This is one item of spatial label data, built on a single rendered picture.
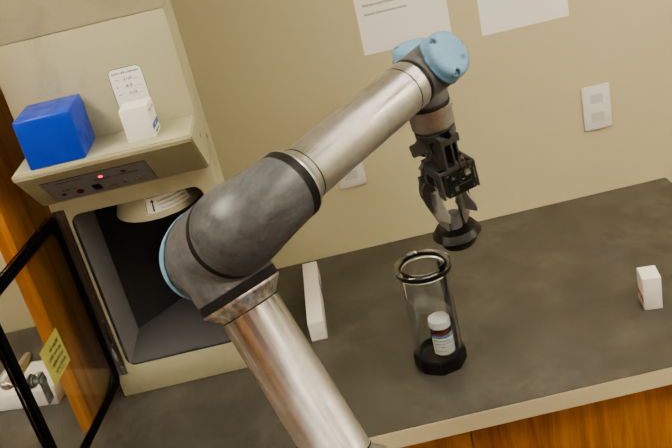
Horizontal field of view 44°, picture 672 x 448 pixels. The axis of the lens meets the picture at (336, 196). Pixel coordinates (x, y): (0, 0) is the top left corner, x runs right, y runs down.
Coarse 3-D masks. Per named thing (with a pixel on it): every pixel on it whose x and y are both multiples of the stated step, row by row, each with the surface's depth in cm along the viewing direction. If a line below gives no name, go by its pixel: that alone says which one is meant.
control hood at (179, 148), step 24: (192, 120) 151; (96, 144) 150; (120, 144) 147; (144, 144) 144; (168, 144) 144; (192, 144) 145; (24, 168) 147; (48, 168) 144; (72, 168) 144; (96, 168) 146; (168, 168) 152; (192, 168) 155
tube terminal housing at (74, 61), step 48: (0, 48) 146; (48, 48) 147; (96, 48) 148; (144, 48) 148; (48, 96) 150; (96, 96) 151; (192, 96) 155; (144, 192) 159; (96, 288) 167; (144, 384) 177
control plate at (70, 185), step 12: (108, 168) 147; (120, 168) 148; (132, 168) 149; (144, 168) 150; (60, 180) 147; (72, 180) 148; (84, 180) 149; (96, 180) 150; (108, 180) 151; (120, 180) 152; (132, 180) 154; (144, 180) 155; (48, 192) 151; (60, 192) 152; (72, 192) 153; (84, 192) 154; (96, 192) 155
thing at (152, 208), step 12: (180, 192) 165; (192, 192) 168; (120, 204) 167; (132, 204) 164; (144, 204) 163; (156, 204) 163; (168, 204) 164; (180, 204) 165; (120, 216) 167; (132, 216) 164; (144, 216) 163; (156, 216) 163
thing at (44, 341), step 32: (32, 256) 148; (32, 288) 146; (64, 288) 157; (0, 320) 135; (32, 320) 145; (64, 320) 155; (0, 352) 134; (32, 352) 143; (64, 352) 153; (96, 352) 165; (64, 384) 152; (96, 384) 163; (64, 416) 150
